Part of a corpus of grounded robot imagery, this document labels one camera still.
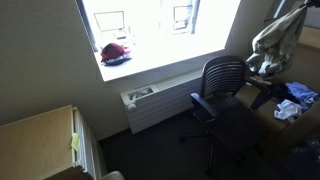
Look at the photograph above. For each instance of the light grey clothing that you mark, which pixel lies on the light grey clothing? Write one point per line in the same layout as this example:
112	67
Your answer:
274	46

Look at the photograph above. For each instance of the black office chair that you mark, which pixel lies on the black office chair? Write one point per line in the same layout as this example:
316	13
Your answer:
222	115

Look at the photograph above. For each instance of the dark navy clothing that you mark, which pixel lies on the dark navy clothing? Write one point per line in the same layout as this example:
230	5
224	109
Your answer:
278	91

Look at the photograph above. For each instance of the white clothing piece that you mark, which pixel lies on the white clothing piece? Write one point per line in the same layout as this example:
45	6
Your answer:
288	110

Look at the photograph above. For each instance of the tan sofa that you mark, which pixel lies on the tan sofa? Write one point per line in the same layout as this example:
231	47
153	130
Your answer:
281	135

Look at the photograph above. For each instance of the blue clothing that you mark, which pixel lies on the blue clothing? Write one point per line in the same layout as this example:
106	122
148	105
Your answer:
303	94

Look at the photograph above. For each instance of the dark blue folded clothes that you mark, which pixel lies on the dark blue folded clothes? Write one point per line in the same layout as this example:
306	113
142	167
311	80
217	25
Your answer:
115	62

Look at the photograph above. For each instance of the maroon cap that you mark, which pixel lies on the maroon cap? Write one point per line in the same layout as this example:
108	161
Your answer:
113	51

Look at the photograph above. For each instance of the yellow sticky note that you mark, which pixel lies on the yellow sticky note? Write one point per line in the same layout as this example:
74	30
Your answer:
75	141

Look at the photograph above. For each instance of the light wood desk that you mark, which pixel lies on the light wood desk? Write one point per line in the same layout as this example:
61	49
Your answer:
39	148

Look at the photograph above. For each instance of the white wall heater unit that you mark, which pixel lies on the white wall heater unit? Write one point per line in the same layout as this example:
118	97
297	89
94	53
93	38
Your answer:
149	105

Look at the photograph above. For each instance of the window frame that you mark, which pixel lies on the window frame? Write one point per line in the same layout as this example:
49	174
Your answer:
131	22

